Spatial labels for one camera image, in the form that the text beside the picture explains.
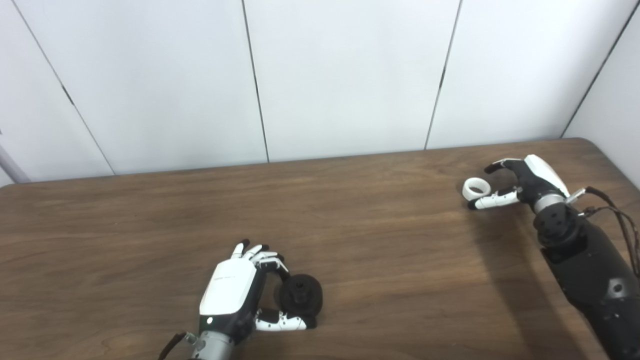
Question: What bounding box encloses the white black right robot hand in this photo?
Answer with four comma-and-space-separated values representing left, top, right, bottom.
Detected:
467, 154, 571, 211

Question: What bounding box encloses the round black plastic part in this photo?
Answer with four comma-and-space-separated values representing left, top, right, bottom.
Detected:
275, 275, 324, 321

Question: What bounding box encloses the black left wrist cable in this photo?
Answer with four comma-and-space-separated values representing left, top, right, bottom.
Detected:
158, 332, 189, 360

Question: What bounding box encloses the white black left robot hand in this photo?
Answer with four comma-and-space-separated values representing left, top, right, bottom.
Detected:
199, 239, 317, 346

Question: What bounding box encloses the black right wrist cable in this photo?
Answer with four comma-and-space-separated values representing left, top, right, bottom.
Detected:
565, 186, 640, 279

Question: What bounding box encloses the white plastic ring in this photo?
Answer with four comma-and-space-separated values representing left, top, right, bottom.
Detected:
462, 177, 491, 201

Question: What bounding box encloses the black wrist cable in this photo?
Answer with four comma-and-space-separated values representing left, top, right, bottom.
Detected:
565, 186, 640, 279
158, 332, 189, 360

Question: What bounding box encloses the gray wall corner post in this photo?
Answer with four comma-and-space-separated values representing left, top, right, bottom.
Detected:
0, 130, 31, 184

